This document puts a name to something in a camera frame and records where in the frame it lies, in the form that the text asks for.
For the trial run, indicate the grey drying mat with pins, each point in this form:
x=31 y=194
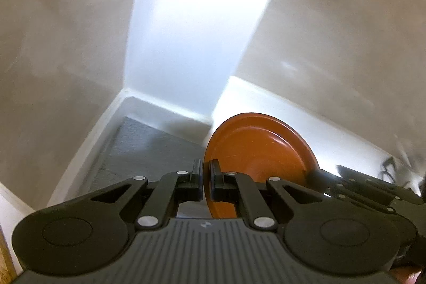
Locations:
x=137 y=149

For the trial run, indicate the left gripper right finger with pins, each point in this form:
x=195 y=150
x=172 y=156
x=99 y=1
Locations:
x=324 y=233

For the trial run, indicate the orange-brown plastic plate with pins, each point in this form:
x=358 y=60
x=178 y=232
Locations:
x=260 y=146

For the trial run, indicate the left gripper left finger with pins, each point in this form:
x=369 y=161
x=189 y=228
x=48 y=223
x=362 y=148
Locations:
x=89 y=232

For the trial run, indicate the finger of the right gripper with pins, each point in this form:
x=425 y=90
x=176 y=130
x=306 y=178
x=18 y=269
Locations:
x=376 y=182
x=334 y=186

